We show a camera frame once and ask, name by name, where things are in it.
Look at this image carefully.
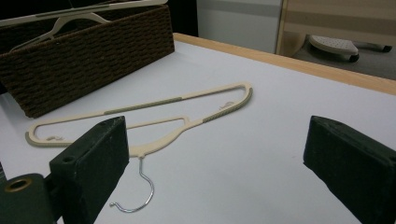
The brown woven basket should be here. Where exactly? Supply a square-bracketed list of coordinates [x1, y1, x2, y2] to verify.
[0, 0, 177, 119]

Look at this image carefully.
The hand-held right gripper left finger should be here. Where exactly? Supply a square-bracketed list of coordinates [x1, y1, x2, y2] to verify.
[49, 115, 131, 224]

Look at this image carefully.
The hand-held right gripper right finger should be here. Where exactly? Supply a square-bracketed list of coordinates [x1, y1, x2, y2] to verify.
[303, 115, 396, 224]

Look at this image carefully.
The cream plastic hanger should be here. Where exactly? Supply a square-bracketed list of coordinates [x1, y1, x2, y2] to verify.
[0, 0, 169, 53]
[24, 81, 254, 215]

